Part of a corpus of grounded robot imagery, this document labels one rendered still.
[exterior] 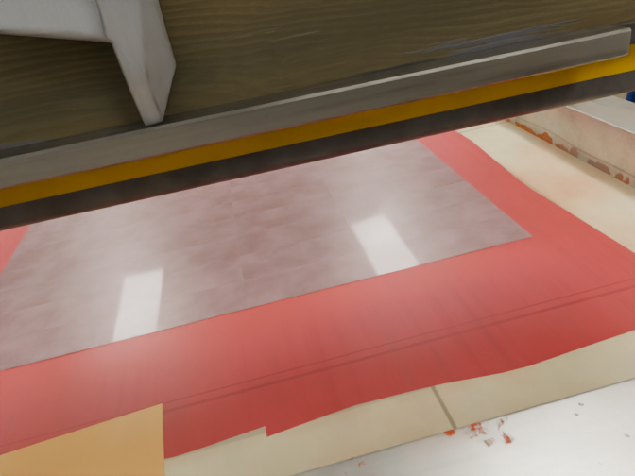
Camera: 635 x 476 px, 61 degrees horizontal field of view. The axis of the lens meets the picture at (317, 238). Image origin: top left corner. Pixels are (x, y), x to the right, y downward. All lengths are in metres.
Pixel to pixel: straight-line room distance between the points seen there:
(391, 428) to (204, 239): 0.21
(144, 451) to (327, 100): 0.16
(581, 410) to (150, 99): 0.17
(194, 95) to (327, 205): 0.21
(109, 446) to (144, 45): 0.16
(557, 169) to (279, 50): 0.27
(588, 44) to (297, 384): 0.18
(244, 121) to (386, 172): 0.26
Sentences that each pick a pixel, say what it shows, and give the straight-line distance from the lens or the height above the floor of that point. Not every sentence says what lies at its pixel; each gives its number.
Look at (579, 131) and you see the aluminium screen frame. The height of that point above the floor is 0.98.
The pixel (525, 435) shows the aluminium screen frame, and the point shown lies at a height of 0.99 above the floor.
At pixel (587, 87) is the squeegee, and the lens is 0.27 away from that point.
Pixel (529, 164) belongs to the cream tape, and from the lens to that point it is 0.43.
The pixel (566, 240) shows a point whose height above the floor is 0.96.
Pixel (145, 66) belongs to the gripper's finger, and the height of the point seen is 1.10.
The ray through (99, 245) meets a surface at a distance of 0.43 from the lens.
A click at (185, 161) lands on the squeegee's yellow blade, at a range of 0.22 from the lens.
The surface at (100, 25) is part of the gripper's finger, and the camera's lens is 0.18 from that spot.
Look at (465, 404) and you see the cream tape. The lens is 0.24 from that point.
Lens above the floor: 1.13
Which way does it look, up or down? 29 degrees down
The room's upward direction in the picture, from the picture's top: 11 degrees counter-clockwise
